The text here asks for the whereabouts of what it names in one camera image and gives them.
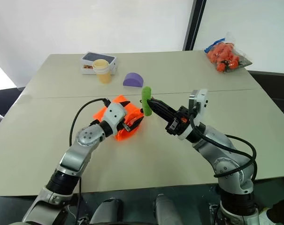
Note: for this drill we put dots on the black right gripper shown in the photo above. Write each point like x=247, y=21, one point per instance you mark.
x=178, y=122

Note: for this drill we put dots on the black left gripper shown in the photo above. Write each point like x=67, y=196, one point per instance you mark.
x=122, y=124

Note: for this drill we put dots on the green tube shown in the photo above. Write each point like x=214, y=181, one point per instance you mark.
x=146, y=100

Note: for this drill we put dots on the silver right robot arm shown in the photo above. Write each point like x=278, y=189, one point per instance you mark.
x=233, y=173

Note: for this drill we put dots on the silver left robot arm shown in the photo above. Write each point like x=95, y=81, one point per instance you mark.
x=72, y=157

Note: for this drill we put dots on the purple half-round block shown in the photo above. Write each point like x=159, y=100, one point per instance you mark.
x=132, y=80

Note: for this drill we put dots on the pale yellow plastic cup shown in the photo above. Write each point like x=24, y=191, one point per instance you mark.
x=103, y=72

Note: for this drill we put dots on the white phone box dark lid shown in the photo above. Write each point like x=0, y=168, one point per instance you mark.
x=109, y=58

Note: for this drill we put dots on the small white box orange print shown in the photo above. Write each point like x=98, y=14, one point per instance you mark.
x=86, y=69

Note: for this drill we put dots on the clear bag of orange items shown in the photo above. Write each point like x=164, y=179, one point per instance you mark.
x=224, y=56

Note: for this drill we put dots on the grey rounded shape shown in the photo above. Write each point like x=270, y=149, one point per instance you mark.
x=166, y=211
x=106, y=212

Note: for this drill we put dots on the black rounded object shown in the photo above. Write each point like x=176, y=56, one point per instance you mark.
x=280, y=213

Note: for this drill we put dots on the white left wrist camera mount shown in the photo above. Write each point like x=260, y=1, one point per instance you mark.
x=114, y=114

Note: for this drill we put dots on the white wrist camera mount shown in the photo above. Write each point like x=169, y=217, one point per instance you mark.
x=200, y=103
x=114, y=114

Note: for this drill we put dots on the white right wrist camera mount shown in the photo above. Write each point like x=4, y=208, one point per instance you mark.
x=200, y=103

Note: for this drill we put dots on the dark window frame post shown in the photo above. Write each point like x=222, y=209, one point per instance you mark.
x=193, y=23

